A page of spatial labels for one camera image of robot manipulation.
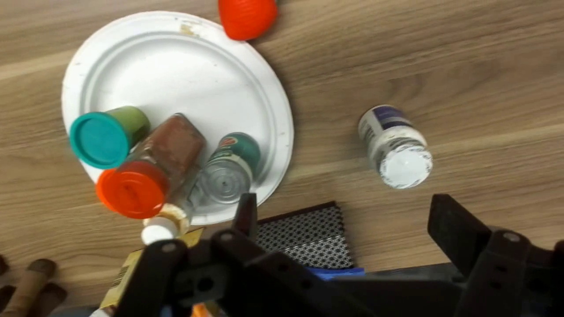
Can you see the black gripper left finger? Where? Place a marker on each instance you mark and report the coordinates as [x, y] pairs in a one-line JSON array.
[[247, 213]]

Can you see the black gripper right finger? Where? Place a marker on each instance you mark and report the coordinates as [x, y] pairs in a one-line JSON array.
[[463, 234]]

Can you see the small white cap bottle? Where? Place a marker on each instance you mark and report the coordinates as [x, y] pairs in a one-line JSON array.
[[160, 229]]

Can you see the spice bottle with orange lid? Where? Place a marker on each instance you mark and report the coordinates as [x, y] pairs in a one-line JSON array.
[[151, 169]]

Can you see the white pill bottle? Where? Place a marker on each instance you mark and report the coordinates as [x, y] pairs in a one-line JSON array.
[[396, 149]]

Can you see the teal lid dough tub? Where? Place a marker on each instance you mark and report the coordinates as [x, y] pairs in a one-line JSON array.
[[106, 140]]

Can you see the dark grey mesh block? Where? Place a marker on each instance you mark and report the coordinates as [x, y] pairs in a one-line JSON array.
[[305, 234]]

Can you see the white paper plate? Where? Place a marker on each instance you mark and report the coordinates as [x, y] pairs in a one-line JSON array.
[[176, 70]]

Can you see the red toy strawberry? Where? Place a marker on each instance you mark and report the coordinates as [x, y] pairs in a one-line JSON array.
[[247, 17]]

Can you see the brown plush moose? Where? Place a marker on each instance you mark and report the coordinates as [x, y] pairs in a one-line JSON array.
[[28, 287]]

